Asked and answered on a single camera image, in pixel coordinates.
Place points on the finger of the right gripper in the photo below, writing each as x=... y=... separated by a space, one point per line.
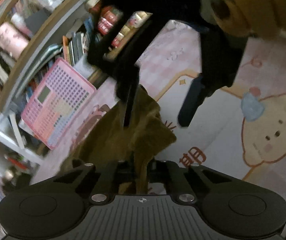
x=196 y=94
x=128 y=105

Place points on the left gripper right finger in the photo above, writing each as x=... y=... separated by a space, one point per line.
x=167 y=178

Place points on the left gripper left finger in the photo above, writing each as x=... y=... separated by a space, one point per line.
x=110 y=178

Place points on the olive brown garment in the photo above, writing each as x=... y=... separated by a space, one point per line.
x=109 y=141

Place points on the person hand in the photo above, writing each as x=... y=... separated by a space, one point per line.
x=266 y=18

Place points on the pink checkered bed sheet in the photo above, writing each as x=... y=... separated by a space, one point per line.
x=241 y=130

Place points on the pink toy keyboard tablet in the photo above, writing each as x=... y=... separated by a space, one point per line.
x=57 y=101

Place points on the red book set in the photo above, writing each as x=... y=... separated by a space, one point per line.
x=110 y=16

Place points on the pink cylindrical box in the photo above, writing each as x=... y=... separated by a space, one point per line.
x=12 y=41

